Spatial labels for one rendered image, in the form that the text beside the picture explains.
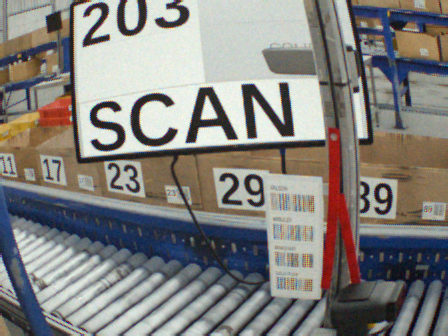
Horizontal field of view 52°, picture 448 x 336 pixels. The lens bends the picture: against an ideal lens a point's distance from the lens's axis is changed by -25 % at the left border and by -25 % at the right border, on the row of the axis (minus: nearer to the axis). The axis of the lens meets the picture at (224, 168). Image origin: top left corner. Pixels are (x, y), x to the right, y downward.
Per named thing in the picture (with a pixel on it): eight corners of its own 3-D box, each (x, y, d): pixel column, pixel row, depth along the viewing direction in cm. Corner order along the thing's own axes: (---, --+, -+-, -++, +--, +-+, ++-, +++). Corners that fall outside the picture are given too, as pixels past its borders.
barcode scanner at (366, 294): (394, 347, 66) (397, 297, 64) (328, 351, 73) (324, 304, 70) (405, 324, 72) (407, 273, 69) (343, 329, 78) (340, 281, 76)
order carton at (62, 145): (41, 187, 200) (33, 147, 195) (81, 163, 224) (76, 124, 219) (102, 199, 180) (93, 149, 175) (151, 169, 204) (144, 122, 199)
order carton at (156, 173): (102, 198, 181) (93, 149, 175) (150, 169, 204) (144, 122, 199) (202, 214, 161) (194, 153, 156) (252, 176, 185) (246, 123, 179)
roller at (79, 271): (30, 304, 135) (36, 317, 136) (119, 243, 177) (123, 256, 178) (22, 300, 137) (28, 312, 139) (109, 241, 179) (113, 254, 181)
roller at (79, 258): (23, 311, 141) (14, 301, 142) (107, 254, 183) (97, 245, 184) (23, 303, 138) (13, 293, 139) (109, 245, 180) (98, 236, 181)
